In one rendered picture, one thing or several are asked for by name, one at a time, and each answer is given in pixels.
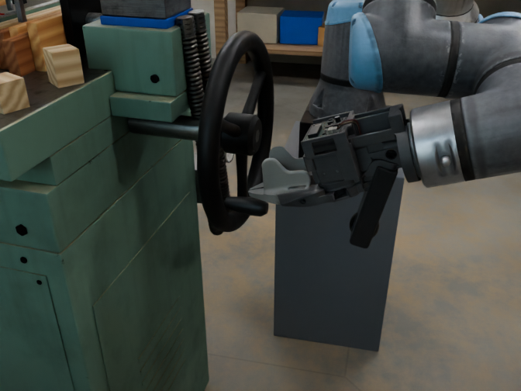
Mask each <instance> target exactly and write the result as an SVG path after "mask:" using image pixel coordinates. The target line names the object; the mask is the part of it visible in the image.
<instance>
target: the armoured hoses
mask: <svg viewBox="0 0 521 391"><path fill-rule="evenodd" d="M204 12H205V11H204V10H203V9H195V10H191V11H188V15H184V16H178V17H177V18H176V25H177V26H179V27H180V28H181V37H182V38H181V39H182V41H183V42H182V45H183V50H184V52H183V54H184V59H185V68H186V69H185V72H186V77H187V78H186V81H187V86H188V87H187V89H188V94H189V95H188V97H189V102H190V104H189V105H190V106H191V107H190V110H191V116H192V117H194V118H200V114H201V109H202V101H203V97H204V94H205V88H206V85H207V81H208V79H209V74H210V71H211V70H212V63H211V61H212V60H211V59H210V57H211V55H210V50H209V48H210V47H209V42H208V39H209V38H208V37H207V36H208V33H207V32H206V31H207V29H206V26H207V25H206V24H205V21H206V20H205V13H204ZM224 153H225V152H224V150H223V149H222V147H221V145H220V149H219V177H220V185H221V191H222V196H223V202H224V205H225V200H226V197H227V196H230V191H229V182H228V178H227V177H228V175H227V171H226V170H227V169H226V162H225V154H224ZM208 224H209V229H210V231H211V233H212V234H214V235H217V236H218V235H221V234H222V233H223V232H222V231H220V230H217V229H216V228H215V227H214V226H213V225H212V224H211V223H210V222H209V219H208Z"/></svg>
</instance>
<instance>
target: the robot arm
mask: <svg viewBox="0 0 521 391"><path fill-rule="evenodd" d="M383 92H391V93H399V94H408V95H424V96H433V97H443V98H445V99H453V100H449V101H445V102H439V103H435V104H432V105H428V106H422V107H418V108H414V109H412V111H411V112H410V119H406V116H405V110H404V107H403V104H398V105H394V106H389V107H386V104H385V97H384V94H383ZM309 112H310V114H311V115H313V116H314V117H316V118H318V119H314V120H313V121H312V122H313V125H311V126H310V128H309V130H308V132H307V134H306V135H305V137H304V139H303V141H301V145H302V149H303V152H304V155H303V157H301V158H296V157H293V156H292V155H291V154H290V153H289V152H288V151H287V150H286V149H285V148H284V147H282V146H277V147H273V148H272V149H271V150H270V153H269V158H267V159H265V160H264V161H263V163H262V174H263V183H260V184H259V185H256V186H254V187H253V188H251V189H250V190H249V191H248V193H249V195H250V196H251V197H254V198H256V199H260V200H263V201H265V202H269V203H273V204H277V205H282V206H291V207H309V206H318V205H321V204H324V203H328V202H339V201H342V200H345V199H349V198H353V197H355V196H357V195H358V194H359V193H360V192H364V195H363V197H362V200H361V204H360V205H359V208H358V211H357V213H355V214H354V215H353V216H352V217H351V219H350V232H351V235H350V243H351V244H352V245H354V246H357V247H362V248H364V249H366V248H368V247H369V245H370V242H371V239H372V238H373V237H374V236H375V235H376V234H377V233H378V230H379V220H380V218H381V214H382V212H383V209H384V207H385V204H386V202H387V200H388V197H389V194H390V192H391V190H392V186H393V184H394V182H395V179H396V176H397V174H398V168H402V170H403V172H404V175H405V178H406V181H407V182H408V183H410V182H417V181H421V180H422V182H423V184H424V185H425V186H426V187H427V188H430V187H435V186H440V185H449V184H454V183H458V182H466V181H471V180H475V179H476V180H477V179H481V178H490V177H495V176H500V175H508V174H513V173H518V172H521V13H518V12H499V13H496V14H492V15H490V16H487V17H485V18H483V16H482V15H481V14H479V8H478V5H477V4H476V2H475V1H474V0H333V1H331V3H330V4H329V7H328V11H327V16H326V21H325V32H324V40H323V55H322V63H321V72H320V79H319V83H318V85H317V87H316V90H315V91H314V93H313V95H312V98H311V99H310V102H309ZM323 121H326V122H323Z"/></svg>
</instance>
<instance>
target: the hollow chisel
mask: <svg viewBox="0 0 521 391"><path fill-rule="evenodd" d="M14 3H15V7H16V14H17V17H18V21H19V22H27V18H26V12H25V8H24V4H23V0H14Z"/></svg>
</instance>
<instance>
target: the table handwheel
mask: <svg viewBox="0 0 521 391"><path fill-rule="evenodd" d="M246 52H247V53H248V54H249V56H250V59H251V60H252V63H253V66H254V73H255V75H254V79H253V83H252V85H251V88H250V93H249V95H248V97H247V101H246V103H245V106H244V108H243V111H242V113H238V112H229V113H228V114H227V115H226V116H225V117H224V118H223V113H224V109H225V104H226V97H227V94H228V91H229V86H230V82H231V80H232V77H233V74H234V71H235V70H236V66H237V65H238V63H239V61H240V58H241V57H242V56H243V55H244V54H245V53H246ZM256 105H257V115H254V111H255V108H256ZM273 122H274V82H273V74H272V68H271V61H270V58H269V54H268V52H267V48H266V46H265V44H264V42H263V40H262V39H261V38H260V37H259V36H258V35H257V34H256V33H253V32H251V31H247V30H244V31H239V32H237V33H235V34H233V35H232V36H231V37H230V38H229V39H228V40H227V41H226V42H225V43H224V44H223V46H222V48H221V50H220V51H219V53H218V55H217V57H216V59H215V61H214V64H213V66H212V70H211V71H210V74H209V79H208V81H207V85H206V88H205V94H204V97H203V101H202V109H201V114H200V118H194V117H192V116H184V115H180V116H179V117H178V118H177V119H176V120H175V121H174V122H172V123H170V122H163V121H156V120H149V119H136V118H128V127H129V130H130V132H131V133H138V134H144V135H151V136H158V137H170V138H176V139H182V140H195V141H198V145H197V172H198V188H199V193H200V197H201V201H202V206H203V209H204V211H205V214H206V216H207V217H208V219H209V222H210V223H211V224H212V225H213V226H214V227H215V228H216V229H217V230H220V231H222V232H232V231H234V230H237V229H239V228H240V227H242V226H243V225H244V223H245V222H246V221H247V219H248V218H249V216H250V215H247V214H244V213H239V212H236V211H233V210H232V211H231V212H229V213H228V212H227V210H226V207H225V205H224V202H223V196H222V191H221V185H220V177H219V149H220V145H221V147H222V149H223V150H224V151H225V152H226V153H230V154H236V174H237V196H244V197H251V196H250V195H249V193H248V191H249V190H250V189H251V188H253V187H254V186H256V185H259V184H260V183H263V174H262V163H263V161H264V160H265V159H267V158H269V153H270V149H271V139H272V132H273ZM247 156H253V157H252V161H251V165H250V170H249V174H248V176H247Z"/></svg>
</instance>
